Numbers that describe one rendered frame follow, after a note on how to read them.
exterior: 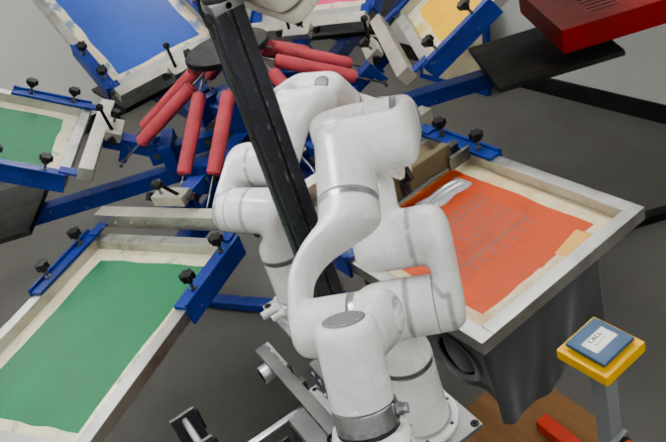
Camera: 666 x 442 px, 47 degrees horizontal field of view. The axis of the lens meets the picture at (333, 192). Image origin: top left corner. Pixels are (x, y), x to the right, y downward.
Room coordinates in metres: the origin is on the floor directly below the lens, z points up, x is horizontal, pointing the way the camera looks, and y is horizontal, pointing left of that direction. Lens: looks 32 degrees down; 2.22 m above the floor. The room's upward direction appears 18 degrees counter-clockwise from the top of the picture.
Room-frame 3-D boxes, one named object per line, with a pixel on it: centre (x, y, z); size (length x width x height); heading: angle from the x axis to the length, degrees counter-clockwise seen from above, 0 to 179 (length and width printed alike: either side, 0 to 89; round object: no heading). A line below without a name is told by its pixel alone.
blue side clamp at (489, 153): (2.02, -0.42, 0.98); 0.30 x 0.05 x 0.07; 27
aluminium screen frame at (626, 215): (1.68, -0.29, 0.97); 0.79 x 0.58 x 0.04; 27
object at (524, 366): (1.42, -0.42, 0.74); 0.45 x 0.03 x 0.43; 117
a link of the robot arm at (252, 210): (1.33, 0.15, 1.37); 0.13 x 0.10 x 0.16; 58
